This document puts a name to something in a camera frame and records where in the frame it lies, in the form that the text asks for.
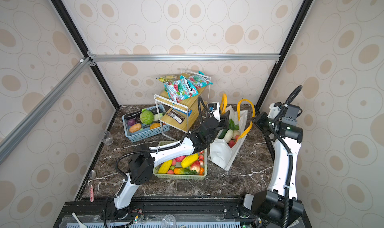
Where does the green cucumber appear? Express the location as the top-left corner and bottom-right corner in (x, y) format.
(218, 129), (228, 139)

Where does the white grocery tote bag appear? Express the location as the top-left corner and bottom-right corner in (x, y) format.
(210, 93), (256, 171)

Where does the white radish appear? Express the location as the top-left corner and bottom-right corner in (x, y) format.
(223, 130), (234, 144)

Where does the red pepper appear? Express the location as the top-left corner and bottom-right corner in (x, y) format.
(228, 140), (237, 148)

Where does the leafy green vegetable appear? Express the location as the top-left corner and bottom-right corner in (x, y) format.
(229, 119), (239, 131)

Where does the green plastic fruit basket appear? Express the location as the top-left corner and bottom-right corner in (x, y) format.
(153, 149), (208, 180)

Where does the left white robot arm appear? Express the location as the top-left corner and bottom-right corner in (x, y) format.
(114, 97), (230, 210)

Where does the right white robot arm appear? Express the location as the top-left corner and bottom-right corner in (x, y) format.
(243, 85), (304, 228)

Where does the teal pink snack bag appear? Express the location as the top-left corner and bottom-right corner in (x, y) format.
(187, 73), (212, 89)

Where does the yellow green snack bag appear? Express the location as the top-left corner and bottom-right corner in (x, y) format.
(157, 75), (179, 83)

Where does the blue snack packet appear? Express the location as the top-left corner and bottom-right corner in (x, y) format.
(174, 108), (192, 117)

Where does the dark snack bar packet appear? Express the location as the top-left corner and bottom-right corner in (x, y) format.
(167, 110), (185, 124)

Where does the green orange papaya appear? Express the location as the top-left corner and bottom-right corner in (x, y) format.
(173, 168), (198, 176)

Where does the blue plastic vegetable basket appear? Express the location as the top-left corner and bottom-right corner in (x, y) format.
(122, 104), (170, 143)

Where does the green cabbage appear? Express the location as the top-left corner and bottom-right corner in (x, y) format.
(140, 109), (154, 125)

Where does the orange brown potato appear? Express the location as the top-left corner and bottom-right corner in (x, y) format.
(129, 123), (142, 134)

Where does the purple round vegetable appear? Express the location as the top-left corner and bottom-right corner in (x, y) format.
(127, 119), (137, 127)

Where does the clear plastic cup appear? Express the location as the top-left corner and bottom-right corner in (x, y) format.
(98, 131), (114, 146)

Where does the white wire wooden shelf rack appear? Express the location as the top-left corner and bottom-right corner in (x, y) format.
(154, 86), (211, 133)

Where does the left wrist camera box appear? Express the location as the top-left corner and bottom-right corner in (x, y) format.
(208, 102), (221, 122)

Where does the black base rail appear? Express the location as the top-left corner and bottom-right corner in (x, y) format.
(54, 196), (279, 228)

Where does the metal spoon pink handle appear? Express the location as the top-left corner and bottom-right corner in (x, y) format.
(89, 170), (97, 203)

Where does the horizontal aluminium frame bar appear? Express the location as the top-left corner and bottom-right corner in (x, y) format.
(82, 53), (281, 63)

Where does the diagonal aluminium frame bar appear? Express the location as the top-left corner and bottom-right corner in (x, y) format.
(1, 57), (91, 163)

